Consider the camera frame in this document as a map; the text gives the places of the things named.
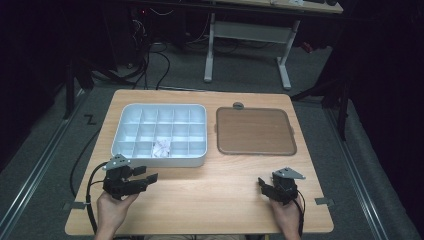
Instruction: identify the person's left hand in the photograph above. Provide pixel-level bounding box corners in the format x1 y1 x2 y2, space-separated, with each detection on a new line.
96 191 140 232

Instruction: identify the bundle of black floor cables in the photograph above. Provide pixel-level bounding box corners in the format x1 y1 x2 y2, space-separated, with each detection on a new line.
131 6 209 91

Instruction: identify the metal floor rail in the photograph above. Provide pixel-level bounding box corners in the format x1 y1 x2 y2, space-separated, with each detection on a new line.
0 89 90 234
323 105 390 240

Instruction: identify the white sock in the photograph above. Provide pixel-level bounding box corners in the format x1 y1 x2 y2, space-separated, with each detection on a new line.
152 138 172 159

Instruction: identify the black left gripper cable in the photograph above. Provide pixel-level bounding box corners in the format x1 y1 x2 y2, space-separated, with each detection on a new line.
69 127 109 236

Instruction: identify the person's right hand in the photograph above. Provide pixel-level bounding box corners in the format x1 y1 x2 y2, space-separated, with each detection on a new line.
269 196 303 232

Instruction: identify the white compartment storage box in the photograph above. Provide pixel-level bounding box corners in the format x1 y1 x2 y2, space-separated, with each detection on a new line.
110 103 208 169

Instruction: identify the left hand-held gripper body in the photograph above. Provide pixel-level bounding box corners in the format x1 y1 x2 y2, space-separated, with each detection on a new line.
102 153 138 201

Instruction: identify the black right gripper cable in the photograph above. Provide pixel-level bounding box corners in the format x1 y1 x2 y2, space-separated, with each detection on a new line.
294 189 307 238

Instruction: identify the black metal stand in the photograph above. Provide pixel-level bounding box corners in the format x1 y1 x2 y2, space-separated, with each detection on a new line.
62 54 136 120
290 74 352 141

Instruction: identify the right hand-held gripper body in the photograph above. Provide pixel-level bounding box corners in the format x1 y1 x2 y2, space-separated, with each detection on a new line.
269 167 307 205

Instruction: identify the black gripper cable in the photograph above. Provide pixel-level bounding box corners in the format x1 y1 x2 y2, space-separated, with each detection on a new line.
294 189 307 238
69 127 109 236

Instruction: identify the wooden desk with white legs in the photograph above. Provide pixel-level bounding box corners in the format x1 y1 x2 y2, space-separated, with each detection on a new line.
203 0 344 91

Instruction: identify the brown box lid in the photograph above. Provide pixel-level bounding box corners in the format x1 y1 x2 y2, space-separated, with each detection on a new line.
215 106 298 157

